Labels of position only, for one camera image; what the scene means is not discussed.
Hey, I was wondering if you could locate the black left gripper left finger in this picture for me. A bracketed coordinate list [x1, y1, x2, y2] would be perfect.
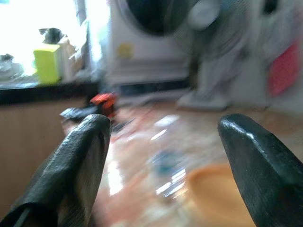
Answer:
[0, 114, 111, 227]

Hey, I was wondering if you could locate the white washing machine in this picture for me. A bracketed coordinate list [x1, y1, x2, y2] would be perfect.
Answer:
[101, 0, 192, 94]

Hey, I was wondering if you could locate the small red and black object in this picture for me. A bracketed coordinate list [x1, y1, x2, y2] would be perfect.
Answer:
[89, 92, 119, 119]

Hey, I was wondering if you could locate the orange plastic bowl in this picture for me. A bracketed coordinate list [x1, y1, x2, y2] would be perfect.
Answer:
[187, 165, 255, 227]

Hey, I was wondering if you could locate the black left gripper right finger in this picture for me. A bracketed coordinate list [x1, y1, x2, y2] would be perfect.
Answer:
[217, 113, 303, 227]

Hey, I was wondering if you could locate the white standing fan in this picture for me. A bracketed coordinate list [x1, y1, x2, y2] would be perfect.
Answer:
[170, 0, 268, 112]

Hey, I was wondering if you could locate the yellow-green box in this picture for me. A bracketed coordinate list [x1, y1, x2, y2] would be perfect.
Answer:
[33, 44, 61, 85]

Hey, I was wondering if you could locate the wooden counter with black top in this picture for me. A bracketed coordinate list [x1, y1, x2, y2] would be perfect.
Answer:
[0, 81, 99, 213]

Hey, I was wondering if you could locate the cardboard box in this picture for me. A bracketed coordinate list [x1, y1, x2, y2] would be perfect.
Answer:
[58, 35, 88, 81]

